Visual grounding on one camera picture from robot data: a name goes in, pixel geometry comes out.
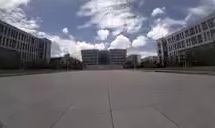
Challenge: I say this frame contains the wide twin-block building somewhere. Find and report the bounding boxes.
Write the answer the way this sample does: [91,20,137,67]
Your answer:
[80,48,128,70]

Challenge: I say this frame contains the small distant building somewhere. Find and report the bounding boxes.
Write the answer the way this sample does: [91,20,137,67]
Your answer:
[124,54,143,69]

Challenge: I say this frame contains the pale slab paved plaza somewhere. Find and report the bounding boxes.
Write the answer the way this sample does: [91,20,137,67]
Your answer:
[0,68,215,128]

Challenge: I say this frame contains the dark trees and low building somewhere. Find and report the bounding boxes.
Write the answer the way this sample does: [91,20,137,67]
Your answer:
[49,53,85,71]

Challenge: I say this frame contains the long pale building, window rows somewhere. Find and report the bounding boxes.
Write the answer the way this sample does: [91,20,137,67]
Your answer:
[156,12,215,68]

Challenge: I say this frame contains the long building with window rows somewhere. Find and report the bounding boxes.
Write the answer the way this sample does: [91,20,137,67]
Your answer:
[0,17,53,71]

